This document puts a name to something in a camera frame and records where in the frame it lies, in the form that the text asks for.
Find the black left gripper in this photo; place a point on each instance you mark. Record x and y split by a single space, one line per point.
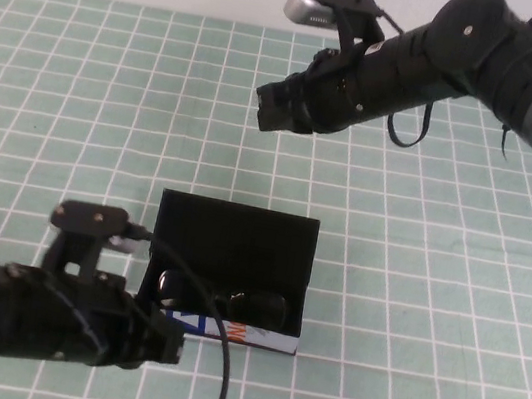
125 324

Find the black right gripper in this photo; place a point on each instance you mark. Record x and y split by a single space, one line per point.
338 94

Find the black framed glasses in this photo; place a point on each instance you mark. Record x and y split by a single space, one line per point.
254 306

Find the black printed glasses case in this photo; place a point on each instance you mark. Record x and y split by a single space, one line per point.
238 246

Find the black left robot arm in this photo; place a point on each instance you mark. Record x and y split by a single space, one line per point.
1 304

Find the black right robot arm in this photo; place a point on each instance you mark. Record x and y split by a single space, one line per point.
496 59

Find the green checkered tablecloth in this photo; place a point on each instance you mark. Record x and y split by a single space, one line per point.
434 287

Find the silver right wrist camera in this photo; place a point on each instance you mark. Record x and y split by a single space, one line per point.
306 8

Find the black right camera bracket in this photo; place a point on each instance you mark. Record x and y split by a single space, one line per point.
353 16

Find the black camera bracket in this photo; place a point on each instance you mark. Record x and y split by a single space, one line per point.
84 231
353 16

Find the black left camera bracket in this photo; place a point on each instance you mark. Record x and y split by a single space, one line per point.
84 231

